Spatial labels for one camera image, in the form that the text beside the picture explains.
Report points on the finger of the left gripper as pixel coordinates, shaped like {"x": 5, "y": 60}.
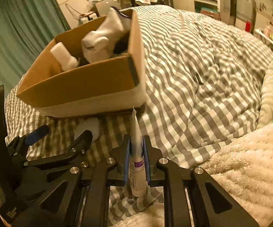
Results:
{"x": 82, "y": 143}
{"x": 36, "y": 135}

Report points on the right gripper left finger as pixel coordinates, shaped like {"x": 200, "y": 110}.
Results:
{"x": 97, "y": 180}

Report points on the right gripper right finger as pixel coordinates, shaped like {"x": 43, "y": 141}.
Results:
{"x": 191, "y": 196}

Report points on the white purple tube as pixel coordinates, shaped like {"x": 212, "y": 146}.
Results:
{"x": 137, "y": 173}

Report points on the white plastic bottle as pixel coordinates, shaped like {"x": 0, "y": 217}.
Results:
{"x": 65, "y": 59}

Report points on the grey sock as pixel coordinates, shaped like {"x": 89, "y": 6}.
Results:
{"x": 99, "y": 45}

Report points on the pale blue oval soap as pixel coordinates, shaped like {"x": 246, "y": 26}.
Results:
{"x": 91, "y": 124}

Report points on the cream fluffy blanket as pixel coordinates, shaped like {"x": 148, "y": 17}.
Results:
{"x": 235, "y": 147}

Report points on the brown cardboard box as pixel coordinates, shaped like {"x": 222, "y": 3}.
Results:
{"x": 111, "y": 85}

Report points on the green curtain left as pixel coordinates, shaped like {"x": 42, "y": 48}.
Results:
{"x": 26, "y": 28}

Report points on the small silver fridge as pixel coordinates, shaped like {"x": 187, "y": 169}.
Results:
{"x": 103, "y": 6}

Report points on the small white side table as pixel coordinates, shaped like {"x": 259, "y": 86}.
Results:
{"x": 260, "y": 35}

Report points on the brown plastic stool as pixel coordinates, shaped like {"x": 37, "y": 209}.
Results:
{"x": 213, "y": 14}

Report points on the red fire extinguisher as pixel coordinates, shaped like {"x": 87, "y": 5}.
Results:
{"x": 248, "y": 26}

